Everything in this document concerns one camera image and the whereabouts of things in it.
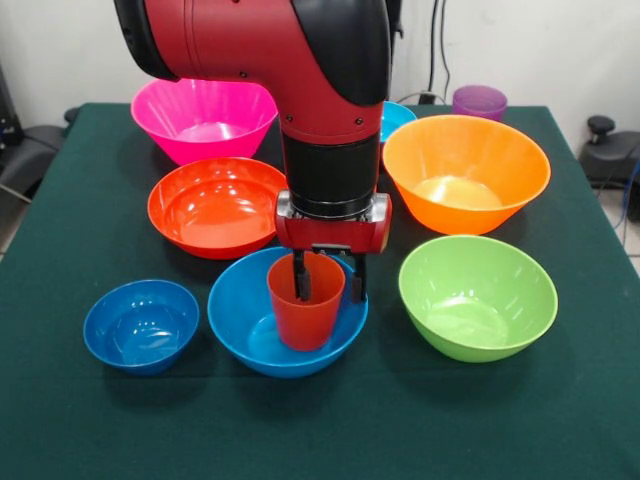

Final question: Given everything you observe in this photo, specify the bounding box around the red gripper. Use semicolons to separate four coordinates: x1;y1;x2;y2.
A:
274;189;393;305

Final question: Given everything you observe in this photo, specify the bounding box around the red-orange plastic cup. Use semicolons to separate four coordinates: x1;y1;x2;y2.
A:
266;251;347;353

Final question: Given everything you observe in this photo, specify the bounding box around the medium light blue bowl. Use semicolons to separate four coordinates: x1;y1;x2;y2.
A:
207;245;370;379

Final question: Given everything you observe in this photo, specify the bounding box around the green bowl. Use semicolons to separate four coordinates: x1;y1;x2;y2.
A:
398;234;559;364

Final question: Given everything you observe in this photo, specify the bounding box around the wide red-orange bowl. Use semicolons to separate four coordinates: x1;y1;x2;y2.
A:
146;156;289;261

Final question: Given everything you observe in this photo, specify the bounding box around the small light blue bowl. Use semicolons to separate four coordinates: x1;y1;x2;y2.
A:
382;101;418;146

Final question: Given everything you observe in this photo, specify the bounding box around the large orange bowl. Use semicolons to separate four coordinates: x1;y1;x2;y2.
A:
382;114;552;236

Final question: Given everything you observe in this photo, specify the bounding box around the small dark blue bowl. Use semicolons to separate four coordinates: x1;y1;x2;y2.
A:
82;278;201;377

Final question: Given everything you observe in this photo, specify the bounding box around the large pink bowl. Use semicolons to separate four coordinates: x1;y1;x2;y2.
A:
130;77;279;167

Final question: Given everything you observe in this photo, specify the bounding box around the purple translucent cup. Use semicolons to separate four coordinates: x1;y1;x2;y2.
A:
452;84;509;123

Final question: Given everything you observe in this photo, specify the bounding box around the dark green table cloth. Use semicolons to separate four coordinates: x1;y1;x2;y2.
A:
0;102;640;480

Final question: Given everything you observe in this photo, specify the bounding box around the black chair base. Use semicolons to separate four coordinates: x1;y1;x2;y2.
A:
0;62;81;201
578;115;640;224

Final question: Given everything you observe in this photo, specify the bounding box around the black wall cable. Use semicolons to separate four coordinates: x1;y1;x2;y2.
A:
429;0;454;104

